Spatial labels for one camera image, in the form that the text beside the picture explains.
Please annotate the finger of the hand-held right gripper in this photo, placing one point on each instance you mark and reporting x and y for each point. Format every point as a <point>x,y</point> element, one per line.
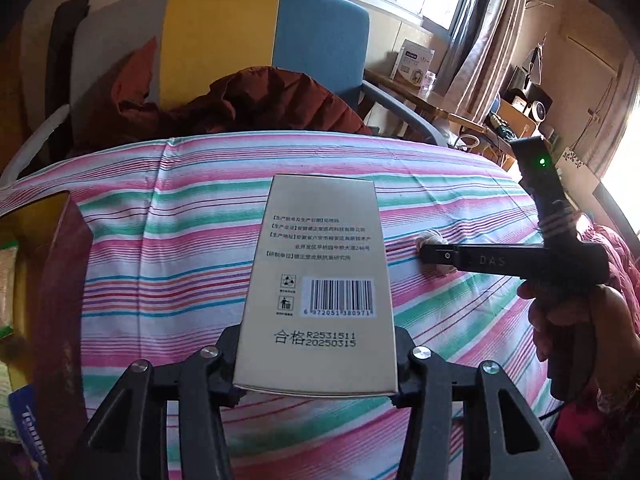
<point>475,260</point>

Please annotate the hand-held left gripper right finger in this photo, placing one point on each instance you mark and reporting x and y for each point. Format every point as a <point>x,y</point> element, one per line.
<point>415,365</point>

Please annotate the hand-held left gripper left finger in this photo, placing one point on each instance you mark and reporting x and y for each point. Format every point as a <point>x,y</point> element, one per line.
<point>220,365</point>

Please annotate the small white object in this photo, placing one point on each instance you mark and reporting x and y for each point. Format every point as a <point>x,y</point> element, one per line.
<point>440,240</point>

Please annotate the beige carton box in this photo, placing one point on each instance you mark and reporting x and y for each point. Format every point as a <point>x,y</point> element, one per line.
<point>320,270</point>

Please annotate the gold-lined tin box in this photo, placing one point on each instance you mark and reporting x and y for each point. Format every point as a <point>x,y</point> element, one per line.
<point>65,285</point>

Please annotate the blue white packet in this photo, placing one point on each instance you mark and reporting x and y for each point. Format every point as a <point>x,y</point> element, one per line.
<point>29,430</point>

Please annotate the person's right forearm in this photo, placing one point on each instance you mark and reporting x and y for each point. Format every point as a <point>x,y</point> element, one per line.
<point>617,395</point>

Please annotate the person's right hand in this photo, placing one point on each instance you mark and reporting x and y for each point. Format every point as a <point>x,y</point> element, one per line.
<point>615,320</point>

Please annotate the cardboard box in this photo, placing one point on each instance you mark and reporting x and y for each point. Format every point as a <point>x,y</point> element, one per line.
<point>512,117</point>

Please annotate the white round speaker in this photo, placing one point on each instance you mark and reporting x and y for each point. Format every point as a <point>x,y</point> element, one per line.
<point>537,110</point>

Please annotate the striped tablecloth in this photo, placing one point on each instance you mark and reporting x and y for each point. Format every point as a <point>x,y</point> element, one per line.
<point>190,220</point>

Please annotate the wooden side table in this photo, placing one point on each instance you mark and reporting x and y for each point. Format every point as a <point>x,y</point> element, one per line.
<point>430,105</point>

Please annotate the grey pink curtain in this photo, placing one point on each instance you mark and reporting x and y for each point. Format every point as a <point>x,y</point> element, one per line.
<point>480,50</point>

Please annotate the white printed box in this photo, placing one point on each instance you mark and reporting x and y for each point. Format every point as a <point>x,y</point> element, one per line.
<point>411,62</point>

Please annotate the person's floral garment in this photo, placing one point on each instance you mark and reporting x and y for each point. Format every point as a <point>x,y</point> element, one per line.
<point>610,455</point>

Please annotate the dark red jacket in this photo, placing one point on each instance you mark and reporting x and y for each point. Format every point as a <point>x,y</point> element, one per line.
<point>260,100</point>

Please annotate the grey yellow blue sofa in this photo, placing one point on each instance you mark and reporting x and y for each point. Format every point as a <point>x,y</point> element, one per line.
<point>310,35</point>

